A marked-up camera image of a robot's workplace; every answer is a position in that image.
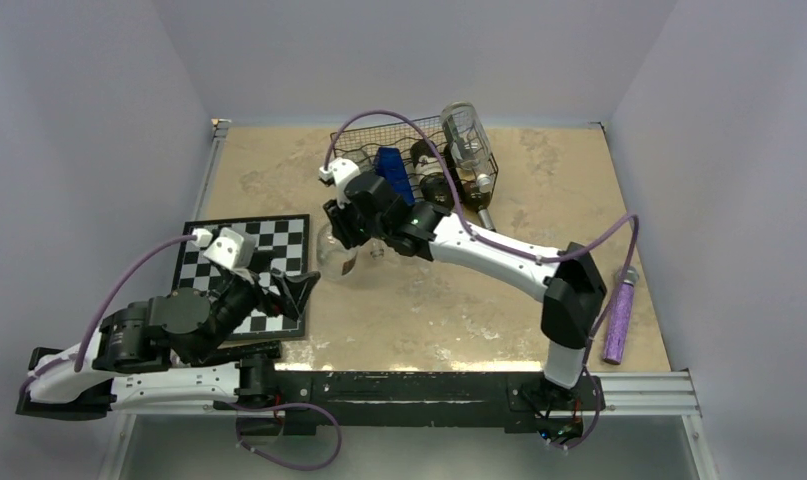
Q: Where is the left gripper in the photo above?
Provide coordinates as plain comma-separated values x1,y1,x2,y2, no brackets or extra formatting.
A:
192,249,321,363

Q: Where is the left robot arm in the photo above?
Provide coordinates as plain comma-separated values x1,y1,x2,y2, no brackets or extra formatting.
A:
15,278,284,421

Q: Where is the black white checkerboard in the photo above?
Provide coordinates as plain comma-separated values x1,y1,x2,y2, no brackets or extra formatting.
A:
173,213,311,341

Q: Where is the clear wine bottle dark label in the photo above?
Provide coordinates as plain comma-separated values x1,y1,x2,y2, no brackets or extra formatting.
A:
339,149,388,261

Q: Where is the black table front rail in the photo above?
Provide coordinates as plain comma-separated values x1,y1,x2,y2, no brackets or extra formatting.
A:
121,368,702,437

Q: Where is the clear bottle silver cap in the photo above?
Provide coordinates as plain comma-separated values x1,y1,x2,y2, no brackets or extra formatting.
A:
315,222,359,282

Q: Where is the black wire wine rack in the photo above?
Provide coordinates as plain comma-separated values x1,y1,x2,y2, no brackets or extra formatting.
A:
334,102,498,223

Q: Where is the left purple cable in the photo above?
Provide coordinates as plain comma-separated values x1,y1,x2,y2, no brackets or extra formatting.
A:
18,233,202,399

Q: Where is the clear round bottle white cap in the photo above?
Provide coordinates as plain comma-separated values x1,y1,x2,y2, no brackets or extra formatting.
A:
440,101,495,193

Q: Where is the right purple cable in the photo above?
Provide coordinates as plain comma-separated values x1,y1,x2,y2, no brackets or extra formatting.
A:
323,109,641,366

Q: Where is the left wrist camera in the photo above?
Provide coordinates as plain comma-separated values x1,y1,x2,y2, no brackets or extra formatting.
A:
191,227,257,271

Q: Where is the purple cable loop under table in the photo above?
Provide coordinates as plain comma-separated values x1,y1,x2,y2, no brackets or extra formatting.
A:
234,402,343,473

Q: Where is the blue square glass bottle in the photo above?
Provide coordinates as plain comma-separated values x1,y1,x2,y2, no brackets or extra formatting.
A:
374,147,416,205

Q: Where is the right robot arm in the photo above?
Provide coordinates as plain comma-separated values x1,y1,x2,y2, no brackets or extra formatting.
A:
319,165,607,407

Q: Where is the green wine bottle silver neck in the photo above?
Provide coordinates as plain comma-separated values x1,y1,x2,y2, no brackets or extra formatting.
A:
443,144,497,232

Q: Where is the dark wine bottle white label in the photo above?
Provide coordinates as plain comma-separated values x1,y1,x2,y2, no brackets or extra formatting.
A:
410,140,456,209

